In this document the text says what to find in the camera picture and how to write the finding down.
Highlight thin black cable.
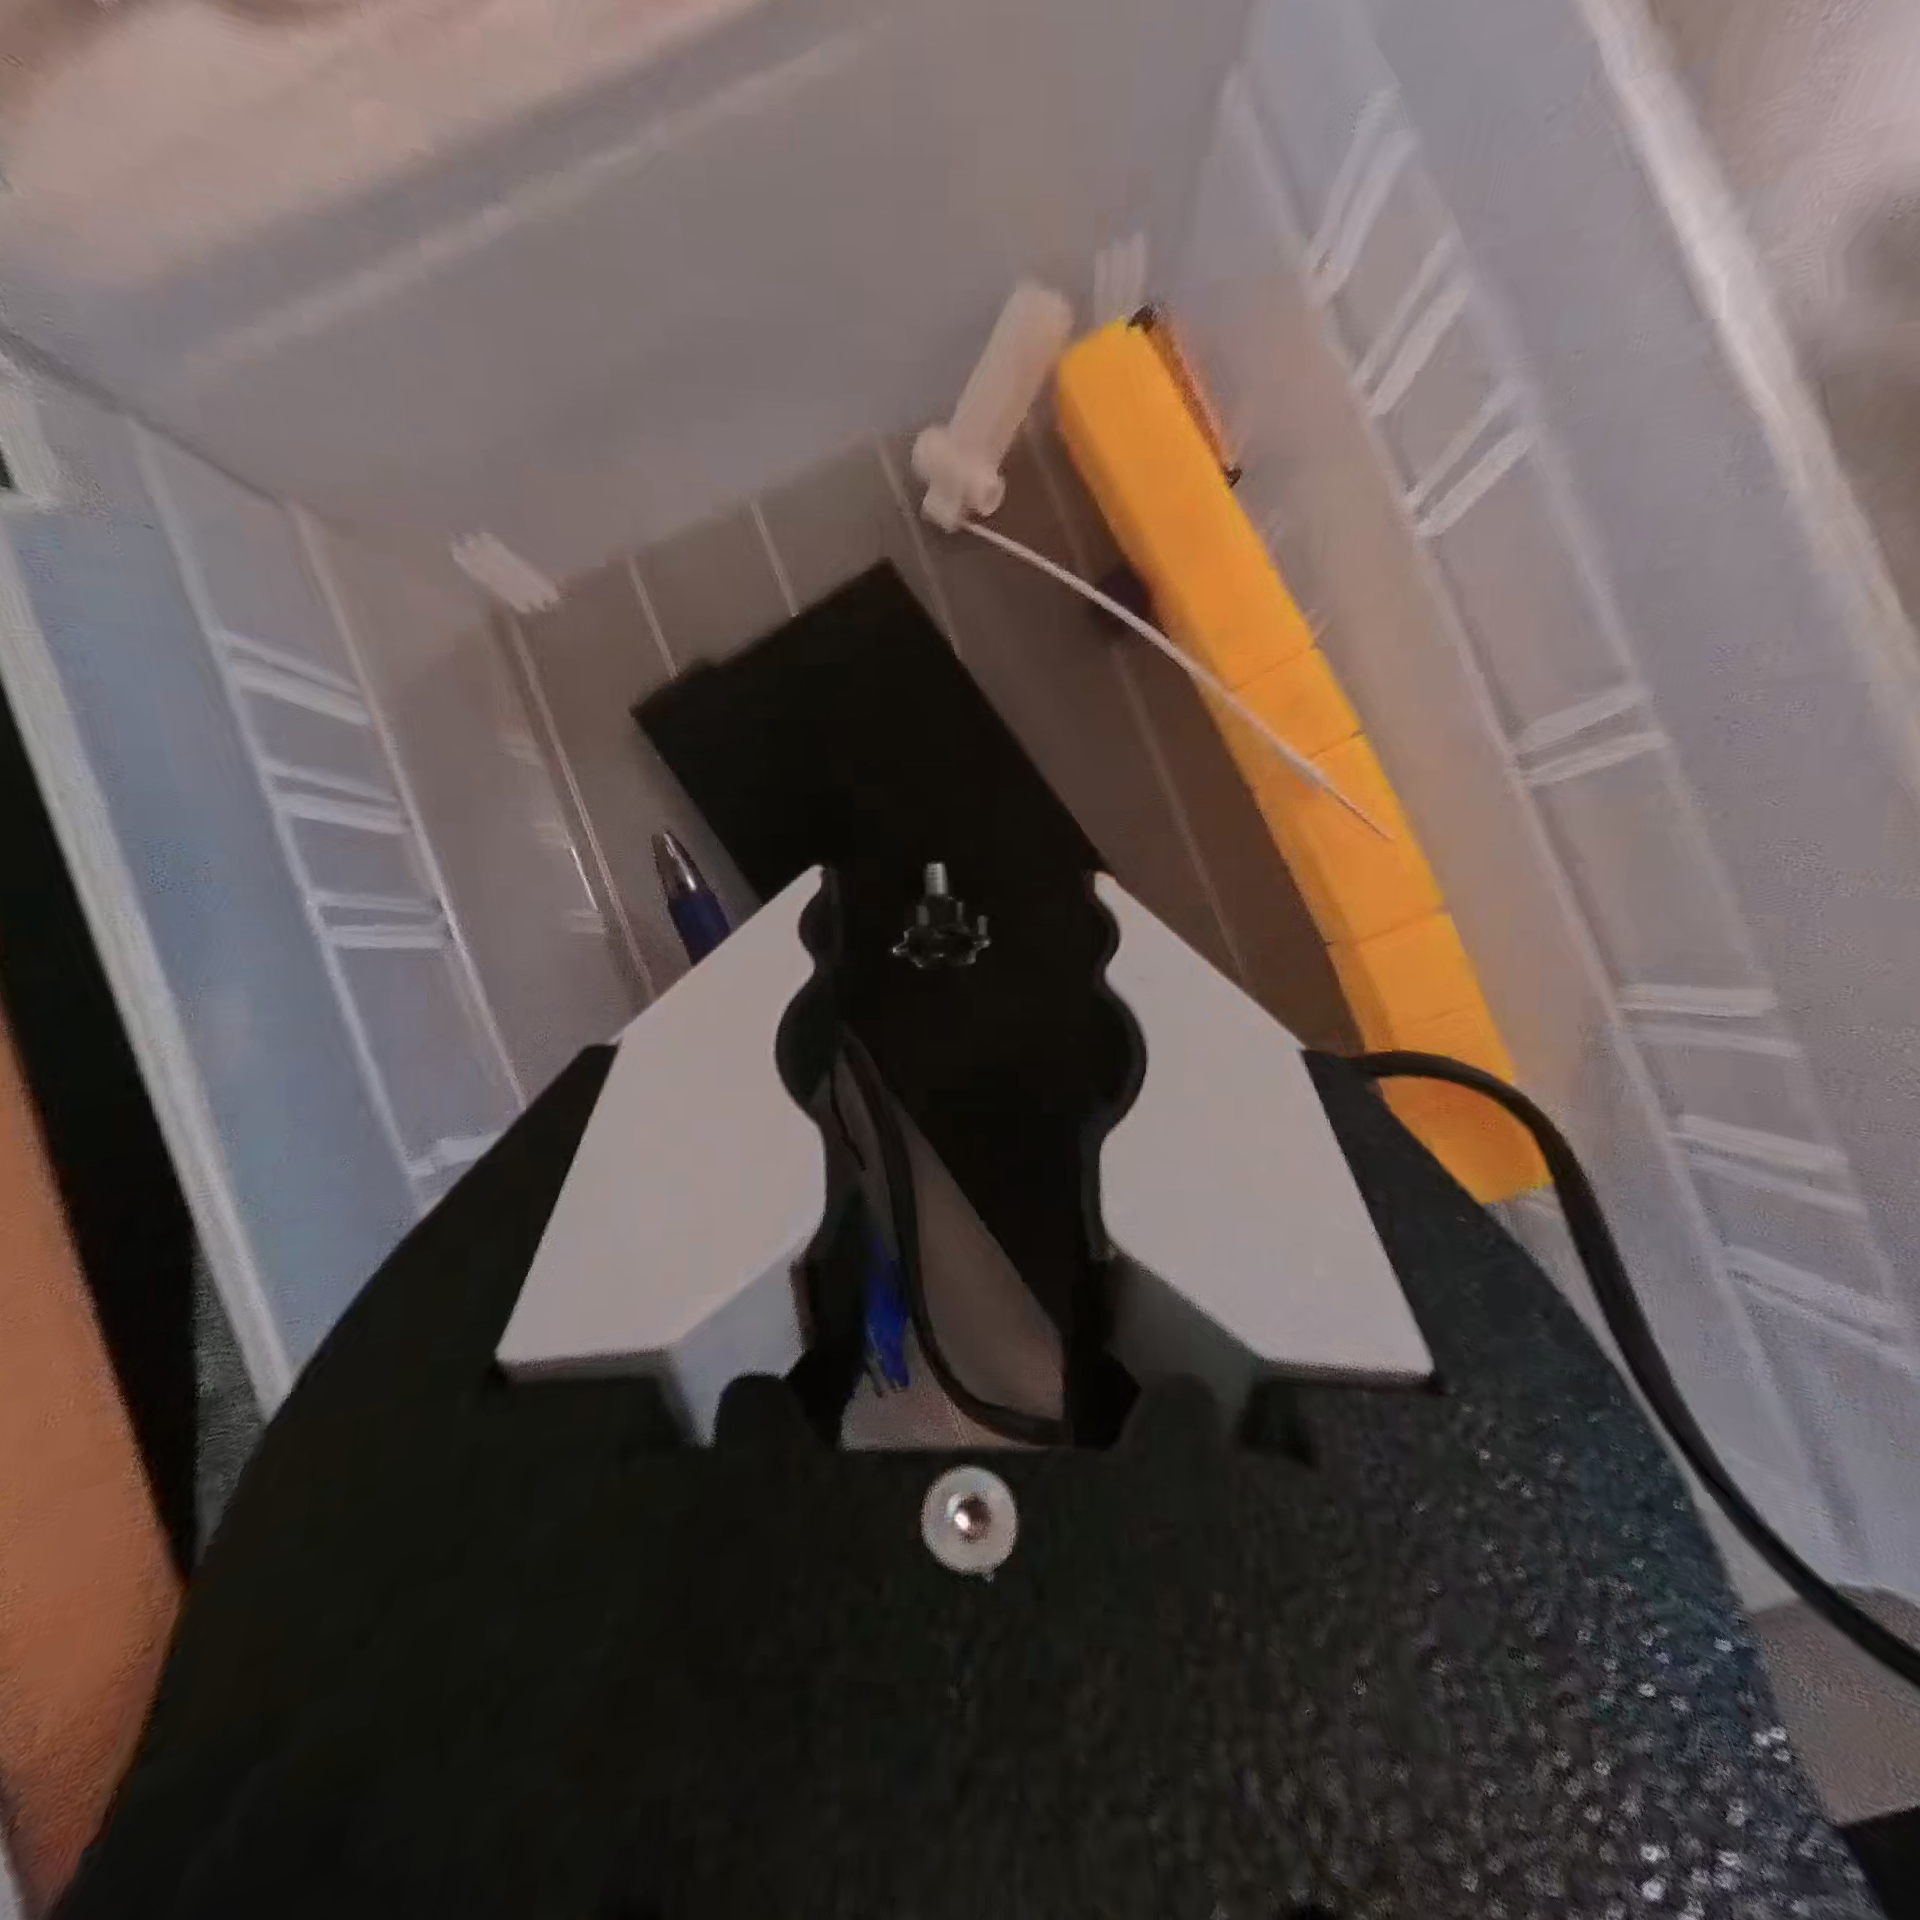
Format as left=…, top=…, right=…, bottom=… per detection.
left=830, top=1034, right=1920, bottom=1704

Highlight blue pen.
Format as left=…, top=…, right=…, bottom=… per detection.
left=648, top=831, right=909, bottom=1400

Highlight clear plastic storage bin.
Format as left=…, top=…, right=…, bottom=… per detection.
left=0, top=0, right=1920, bottom=1611

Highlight black knob screw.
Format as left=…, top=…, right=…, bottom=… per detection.
left=895, top=859, right=996, bottom=975

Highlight white cable with plug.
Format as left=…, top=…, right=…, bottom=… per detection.
left=909, top=283, right=1399, bottom=844

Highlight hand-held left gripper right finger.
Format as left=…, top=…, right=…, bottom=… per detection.
left=1096, top=870, right=1439, bottom=1446

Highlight yellow block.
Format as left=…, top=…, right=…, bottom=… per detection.
left=1055, top=307, right=1556, bottom=1201

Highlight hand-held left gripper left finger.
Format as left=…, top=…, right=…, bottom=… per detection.
left=490, top=866, right=872, bottom=1446

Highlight black plate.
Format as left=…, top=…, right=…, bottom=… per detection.
left=630, top=560, right=1147, bottom=1359

